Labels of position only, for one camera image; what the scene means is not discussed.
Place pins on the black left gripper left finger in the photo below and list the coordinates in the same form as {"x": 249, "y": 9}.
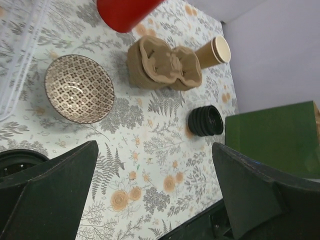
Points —
{"x": 46, "y": 201}

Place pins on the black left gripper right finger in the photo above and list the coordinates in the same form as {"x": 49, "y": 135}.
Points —
{"x": 263, "y": 203}

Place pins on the black plastic cup lid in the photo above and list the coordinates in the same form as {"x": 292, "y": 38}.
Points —
{"x": 16, "y": 160}

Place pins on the green paper bag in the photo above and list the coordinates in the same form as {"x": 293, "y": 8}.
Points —
{"x": 286, "y": 137}

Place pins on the stack of brown paper cups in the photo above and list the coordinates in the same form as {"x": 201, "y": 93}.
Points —
{"x": 214, "y": 52}

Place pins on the patterned small bowl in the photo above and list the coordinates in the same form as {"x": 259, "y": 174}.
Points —
{"x": 79, "y": 89}

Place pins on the floral tablecloth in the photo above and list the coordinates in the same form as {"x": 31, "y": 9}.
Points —
{"x": 151, "y": 174}

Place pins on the brown pulp cup carrier stack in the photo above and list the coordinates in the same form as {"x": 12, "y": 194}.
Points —
{"x": 153, "y": 64}

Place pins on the red ribbed straw holder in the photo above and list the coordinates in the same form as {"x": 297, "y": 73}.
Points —
{"x": 123, "y": 15}

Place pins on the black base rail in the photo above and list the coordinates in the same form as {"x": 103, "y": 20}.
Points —
{"x": 211, "y": 224}

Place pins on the white wire dish rack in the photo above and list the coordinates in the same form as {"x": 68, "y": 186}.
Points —
{"x": 21, "y": 23}

